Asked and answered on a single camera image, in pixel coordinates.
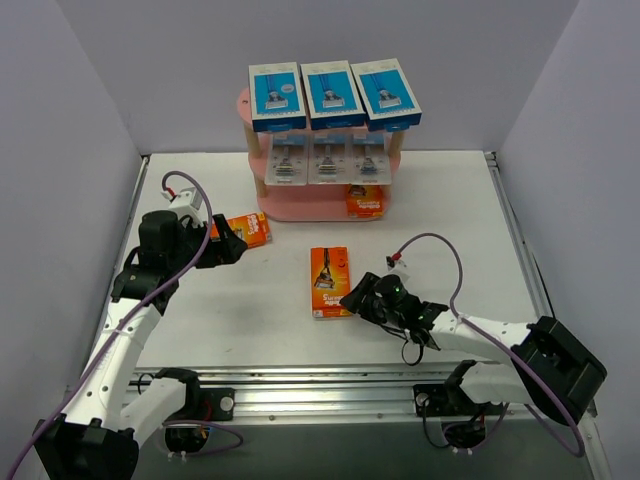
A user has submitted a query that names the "orange razor cartridge box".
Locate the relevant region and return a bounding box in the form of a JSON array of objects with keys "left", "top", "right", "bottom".
[{"left": 310, "top": 247, "right": 351, "bottom": 319}]

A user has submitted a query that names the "white Gillette pack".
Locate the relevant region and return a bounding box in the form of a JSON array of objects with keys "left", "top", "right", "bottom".
[
  {"left": 307, "top": 133, "right": 350, "bottom": 185},
  {"left": 265, "top": 133, "right": 309, "bottom": 186}
]

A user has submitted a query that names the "clear blister razor pack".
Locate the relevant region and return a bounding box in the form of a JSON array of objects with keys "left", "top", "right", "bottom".
[{"left": 351, "top": 133, "right": 392, "bottom": 186}]

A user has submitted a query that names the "blue Harry's box front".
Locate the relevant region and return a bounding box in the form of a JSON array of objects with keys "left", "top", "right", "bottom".
[{"left": 300, "top": 60, "right": 366, "bottom": 130}]

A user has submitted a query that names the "blue Harry's razor box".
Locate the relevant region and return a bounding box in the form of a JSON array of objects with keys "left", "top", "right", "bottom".
[{"left": 350, "top": 58, "right": 422, "bottom": 133}]

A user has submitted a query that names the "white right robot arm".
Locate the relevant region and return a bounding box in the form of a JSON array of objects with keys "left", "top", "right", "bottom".
[{"left": 340, "top": 272, "right": 607, "bottom": 426}]

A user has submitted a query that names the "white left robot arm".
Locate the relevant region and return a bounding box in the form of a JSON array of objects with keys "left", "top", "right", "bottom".
[{"left": 35, "top": 210, "right": 247, "bottom": 479}]

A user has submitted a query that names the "orange Gillette Fusion box left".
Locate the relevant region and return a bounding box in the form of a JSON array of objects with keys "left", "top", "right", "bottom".
[{"left": 227, "top": 212, "right": 272, "bottom": 249}]

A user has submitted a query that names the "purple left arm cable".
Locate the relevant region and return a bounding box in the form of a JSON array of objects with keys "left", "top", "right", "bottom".
[{"left": 4, "top": 170, "right": 245, "bottom": 480}]

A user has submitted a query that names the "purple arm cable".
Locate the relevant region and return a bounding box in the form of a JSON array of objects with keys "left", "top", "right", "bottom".
[
  {"left": 384, "top": 232, "right": 586, "bottom": 459},
  {"left": 4, "top": 170, "right": 245, "bottom": 480}
]

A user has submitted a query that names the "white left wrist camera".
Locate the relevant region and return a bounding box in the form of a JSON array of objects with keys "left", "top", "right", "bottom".
[{"left": 162, "top": 187, "right": 205, "bottom": 228}]

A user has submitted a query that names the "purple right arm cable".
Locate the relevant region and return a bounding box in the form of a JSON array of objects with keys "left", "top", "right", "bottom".
[{"left": 384, "top": 232, "right": 586, "bottom": 459}]

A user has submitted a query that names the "aluminium front rail frame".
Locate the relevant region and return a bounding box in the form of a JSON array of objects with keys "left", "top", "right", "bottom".
[{"left": 54, "top": 152, "right": 599, "bottom": 431}]

